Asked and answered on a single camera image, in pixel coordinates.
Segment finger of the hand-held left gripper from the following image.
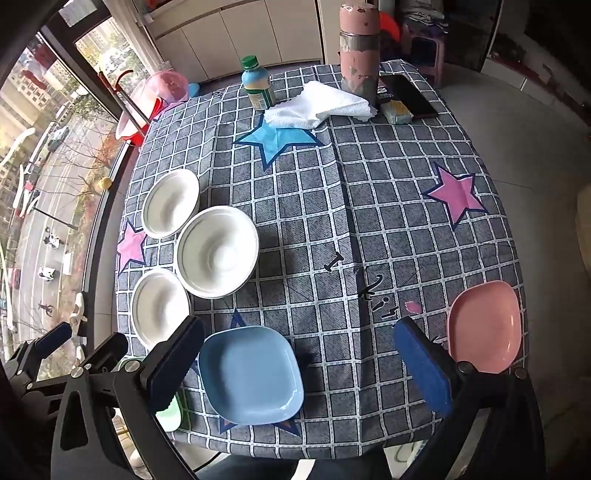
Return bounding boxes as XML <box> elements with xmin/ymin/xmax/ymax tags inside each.
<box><xmin>2</xmin><ymin>320</ymin><xmax>75</xmax><ymax>385</ymax></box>
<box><xmin>71</xmin><ymin>331</ymin><xmax>129</xmax><ymax>378</ymax></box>

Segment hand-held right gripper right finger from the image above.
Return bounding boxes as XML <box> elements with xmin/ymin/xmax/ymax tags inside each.
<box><xmin>392</xmin><ymin>316</ymin><xmax>546</xmax><ymax>480</ymax></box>

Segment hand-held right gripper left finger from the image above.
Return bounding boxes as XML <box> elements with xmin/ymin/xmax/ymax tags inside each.
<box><xmin>51</xmin><ymin>315</ymin><xmax>206</xmax><ymax>480</ymax></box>

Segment green square plate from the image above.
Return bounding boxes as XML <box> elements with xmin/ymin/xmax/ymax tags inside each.
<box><xmin>117</xmin><ymin>357</ymin><xmax>190</xmax><ymax>433</ymax></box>

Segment small white bowl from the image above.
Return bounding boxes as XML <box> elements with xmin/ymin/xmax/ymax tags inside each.
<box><xmin>141</xmin><ymin>168</ymin><xmax>200</xmax><ymax>240</ymax></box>
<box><xmin>130</xmin><ymin>268</ymin><xmax>192</xmax><ymax>350</ymax></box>

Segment blue square plate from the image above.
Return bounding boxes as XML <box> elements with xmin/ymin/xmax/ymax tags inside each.
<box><xmin>198</xmin><ymin>325</ymin><xmax>305</xmax><ymax>425</ymax></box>

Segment pink square plate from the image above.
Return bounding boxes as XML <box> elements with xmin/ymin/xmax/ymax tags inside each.
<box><xmin>447</xmin><ymin>280</ymin><xmax>522</xmax><ymax>376</ymax></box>

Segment large white bowl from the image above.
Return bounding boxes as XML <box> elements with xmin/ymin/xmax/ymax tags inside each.
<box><xmin>177</xmin><ymin>206</ymin><xmax>260</xmax><ymax>299</ymax></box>

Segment grey checked star tablecloth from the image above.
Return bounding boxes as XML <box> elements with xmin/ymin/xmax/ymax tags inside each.
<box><xmin>115</xmin><ymin>60</ymin><xmax>529</xmax><ymax>455</ymax></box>

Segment glass window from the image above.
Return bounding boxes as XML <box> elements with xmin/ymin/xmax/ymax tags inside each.
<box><xmin>0</xmin><ymin>0</ymin><xmax>153</xmax><ymax>352</ymax></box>

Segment metal pole with red hook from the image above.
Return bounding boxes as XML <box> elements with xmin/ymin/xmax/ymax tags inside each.
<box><xmin>98</xmin><ymin>69</ymin><xmax>149</xmax><ymax>136</ymax></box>

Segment small snack packet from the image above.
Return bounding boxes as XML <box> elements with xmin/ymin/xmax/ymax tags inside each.
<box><xmin>379</xmin><ymin>99</ymin><xmax>415</xmax><ymax>124</ymax></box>

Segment pink plastic basin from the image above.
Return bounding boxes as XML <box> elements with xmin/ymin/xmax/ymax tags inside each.
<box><xmin>145</xmin><ymin>70</ymin><xmax>190</xmax><ymax>107</ymax></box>

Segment black smartphone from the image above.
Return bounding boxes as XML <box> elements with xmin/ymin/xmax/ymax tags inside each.
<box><xmin>379</xmin><ymin>74</ymin><xmax>439</xmax><ymax>118</ymax></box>

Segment white towel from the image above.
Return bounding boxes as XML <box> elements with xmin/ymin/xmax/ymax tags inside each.
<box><xmin>263</xmin><ymin>80</ymin><xmax>378</xmax><ymax>130</ymax></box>

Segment green-capped drink bottle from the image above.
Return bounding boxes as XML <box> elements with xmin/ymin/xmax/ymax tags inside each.
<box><xmin>241</xmin><ymin>55</ymin><xmax>278</xmax><ymax>112</ymax></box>

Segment purple plastic stool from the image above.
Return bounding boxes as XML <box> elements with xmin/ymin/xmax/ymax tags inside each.
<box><xmin>402</xmin><ymin>23</ymin><xmax>446</xmax><ymax>88</ymax></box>

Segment worn pink thermos flask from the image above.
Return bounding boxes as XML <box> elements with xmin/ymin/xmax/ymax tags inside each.
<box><xmin>339</xmin><ymin>4</ymin><xmax>382</xmax><ymax>108</ymax></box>

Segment white cabinets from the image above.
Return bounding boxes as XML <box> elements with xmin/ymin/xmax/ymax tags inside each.
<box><xmin>143</xmin><ymin>0</ymin><xmax>342</xmax><ymax>84</ymax></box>

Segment red plastic item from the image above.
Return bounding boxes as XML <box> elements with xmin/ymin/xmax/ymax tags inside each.
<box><xmin>379</xmin><ymin>11</ymin><xmax>402</xmax><ymax>42</ymax></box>

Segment folded clothes pile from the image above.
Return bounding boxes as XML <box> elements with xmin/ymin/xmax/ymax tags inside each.
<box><xmin>399</xmin><ymin>0</ymin><xmax>451</xmax><ymax>33</ymax></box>

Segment dark wooden cabinet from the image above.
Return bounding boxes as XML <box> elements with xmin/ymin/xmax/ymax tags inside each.
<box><xmin>480</xmin><ymin>0</ymin><xmax>591</xmax><ymax>107</ymax></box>

